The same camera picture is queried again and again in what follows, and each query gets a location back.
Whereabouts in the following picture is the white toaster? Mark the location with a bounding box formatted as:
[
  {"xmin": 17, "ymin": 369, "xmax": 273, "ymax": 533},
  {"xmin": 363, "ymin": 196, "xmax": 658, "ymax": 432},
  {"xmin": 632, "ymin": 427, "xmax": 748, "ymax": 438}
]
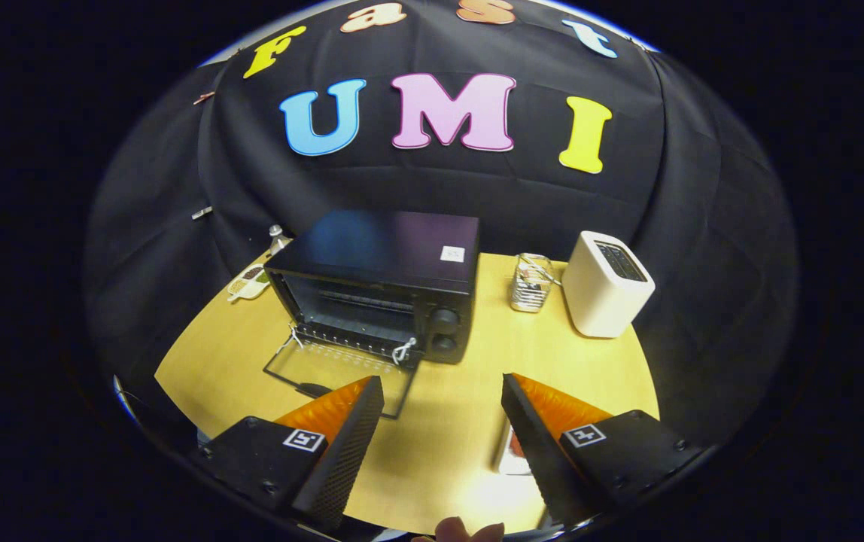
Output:
[{"xmin": 561, "ymin": 230, "xmax": 656, "ymax": 339}]

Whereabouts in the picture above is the clear glass jar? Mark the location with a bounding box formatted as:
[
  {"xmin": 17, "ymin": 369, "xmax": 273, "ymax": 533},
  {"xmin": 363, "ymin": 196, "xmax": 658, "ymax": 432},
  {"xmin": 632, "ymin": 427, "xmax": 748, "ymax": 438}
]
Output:
[{"xmin": 510, "ymin": 253, "xmax": 562, "ymax": 314}]

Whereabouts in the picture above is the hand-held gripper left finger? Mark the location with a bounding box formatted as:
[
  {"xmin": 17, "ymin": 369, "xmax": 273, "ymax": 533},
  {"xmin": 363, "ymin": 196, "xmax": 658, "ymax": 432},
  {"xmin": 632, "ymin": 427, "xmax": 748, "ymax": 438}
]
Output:
[{"xmin": 191, "ymin": 376, "xmax": 385, "ymax": 531}]

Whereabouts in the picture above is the black toaster oven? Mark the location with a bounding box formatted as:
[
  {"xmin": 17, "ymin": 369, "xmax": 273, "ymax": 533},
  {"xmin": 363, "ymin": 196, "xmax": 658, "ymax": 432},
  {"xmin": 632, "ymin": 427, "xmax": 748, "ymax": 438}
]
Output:
[{"xmin": 263, "ymin": 209, "xmax": 480, "ymax": 421}]

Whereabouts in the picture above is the small white rectangular plate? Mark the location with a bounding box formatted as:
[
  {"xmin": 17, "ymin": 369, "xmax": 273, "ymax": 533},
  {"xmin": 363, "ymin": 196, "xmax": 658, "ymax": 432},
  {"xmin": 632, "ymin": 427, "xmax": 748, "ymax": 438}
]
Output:
[{"xmin": 494, "ymin": 422, "xmax": 534, "ymax": 477}]

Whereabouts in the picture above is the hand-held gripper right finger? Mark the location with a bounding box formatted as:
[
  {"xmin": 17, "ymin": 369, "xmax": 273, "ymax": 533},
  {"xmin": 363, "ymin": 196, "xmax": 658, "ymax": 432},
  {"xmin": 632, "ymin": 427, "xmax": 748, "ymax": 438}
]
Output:
[{"xmin": 501, "ymin": 372, "xmax": 707, "ymax": 529}]

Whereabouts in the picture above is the black backdrop cloth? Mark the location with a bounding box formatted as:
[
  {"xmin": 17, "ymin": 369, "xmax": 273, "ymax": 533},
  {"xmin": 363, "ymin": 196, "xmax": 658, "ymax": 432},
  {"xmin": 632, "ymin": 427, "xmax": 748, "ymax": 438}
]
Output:
[{"xmin": 86, "ymin": 0, "xmax": 802, "ymax": 452}]

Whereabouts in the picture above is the white divided seasoning dish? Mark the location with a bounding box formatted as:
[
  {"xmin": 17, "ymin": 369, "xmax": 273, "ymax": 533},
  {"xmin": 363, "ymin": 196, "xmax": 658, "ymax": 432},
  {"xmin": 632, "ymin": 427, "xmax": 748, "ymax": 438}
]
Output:
[{"xmin": 227, "ymin": 263, "xmax": 271, "ymax": 303}]

